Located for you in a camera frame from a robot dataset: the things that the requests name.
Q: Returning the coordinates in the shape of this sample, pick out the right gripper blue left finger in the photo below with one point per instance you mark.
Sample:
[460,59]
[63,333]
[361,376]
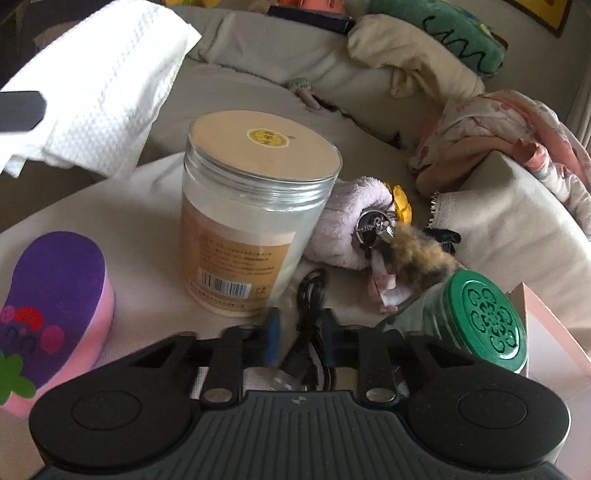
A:
[268,345]

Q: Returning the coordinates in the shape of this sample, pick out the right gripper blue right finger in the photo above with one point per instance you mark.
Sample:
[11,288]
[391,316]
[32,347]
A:
[329,326]

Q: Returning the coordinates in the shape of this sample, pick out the lilac fluffy scrunchie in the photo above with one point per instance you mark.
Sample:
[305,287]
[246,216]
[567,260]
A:
[333,241]

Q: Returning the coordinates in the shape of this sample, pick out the brown furry keychain charm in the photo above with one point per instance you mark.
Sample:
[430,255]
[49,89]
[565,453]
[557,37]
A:
[405,263]

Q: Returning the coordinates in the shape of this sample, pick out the yellow flower hair clip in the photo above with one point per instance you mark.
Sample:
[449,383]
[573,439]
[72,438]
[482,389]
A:
[401,206]

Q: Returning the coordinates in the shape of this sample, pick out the purple pink foam sponge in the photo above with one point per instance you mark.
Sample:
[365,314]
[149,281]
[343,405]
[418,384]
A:
[56,318]

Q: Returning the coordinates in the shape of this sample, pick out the clear jar with tan lid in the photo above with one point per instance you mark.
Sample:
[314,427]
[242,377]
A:
[253,187]

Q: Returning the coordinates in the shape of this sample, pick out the green lid glass jar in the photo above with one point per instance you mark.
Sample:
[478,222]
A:
[470,312]

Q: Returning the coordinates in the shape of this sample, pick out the beige sofa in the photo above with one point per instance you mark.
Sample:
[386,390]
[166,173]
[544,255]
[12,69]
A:
[513,230]

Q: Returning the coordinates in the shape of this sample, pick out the pink cardboard box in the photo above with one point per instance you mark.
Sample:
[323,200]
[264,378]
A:
[556,360]

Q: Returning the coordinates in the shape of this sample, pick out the pink floral blanket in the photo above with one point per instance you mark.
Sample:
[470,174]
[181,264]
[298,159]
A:
[456,141]

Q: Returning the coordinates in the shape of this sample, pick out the cream pillow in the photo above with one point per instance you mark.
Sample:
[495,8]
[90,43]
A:
[419,62]

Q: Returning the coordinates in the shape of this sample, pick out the white paper towel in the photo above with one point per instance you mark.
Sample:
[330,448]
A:
[104,82]

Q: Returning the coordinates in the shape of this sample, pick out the green patterned blanket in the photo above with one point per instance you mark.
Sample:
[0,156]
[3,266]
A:
[462,33]

